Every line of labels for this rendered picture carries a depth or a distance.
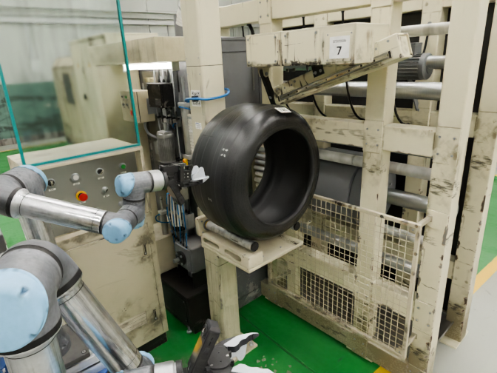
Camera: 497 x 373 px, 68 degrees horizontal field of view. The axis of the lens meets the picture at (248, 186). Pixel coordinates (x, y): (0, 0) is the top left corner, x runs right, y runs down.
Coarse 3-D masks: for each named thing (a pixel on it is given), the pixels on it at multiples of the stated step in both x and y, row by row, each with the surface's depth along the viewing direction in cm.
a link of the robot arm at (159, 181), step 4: (152, 172) 126; (156, 172) 126; (160, 172) 127; (152, 176) 132; (156, 176) 125; (160, 176) 126; (156, 180) 125; (160, 180) 126; (164, 180) 128; (156, 184) 125; (160, 184) 126; (156, 188) 126; (160, 188) 127
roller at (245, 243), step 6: (210, 222) 181; (210, 228) 179; (216, 228) 176; (222, 228) 174; (222, 234) 172; (228, 234) 169; (234, 234) 167; (234, 240) 166; (240, 240) 163; (246, 240) 161; (252, 240) 161; (246, 246) 160; (252, 246) 158; (258, 246) 160
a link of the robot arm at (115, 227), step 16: (0, 176) 115; (0, 192) 109; (16, 192) 110; (0, 208) 109; (16, 208) 110; (32, 208) 110; (48, 208) 110; (64, 208) 111; (80, 208) 112; (64, 224) 112; (80, 224) 111; (96, 224) 111; (112, 224) 109; (128, 224) 112; (112, 240) 110
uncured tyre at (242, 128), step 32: (224, 128) 145; (256, 128) 141; (288, 128) 151; (192, 160) 153; (224, 160) 139; (288, 160) 189; (192, 192) 158; (224, 192) 140; (256, 192) 190; (288, 192) 187; (224, 224) 153; (256, 224) 150; (288, 224) 165
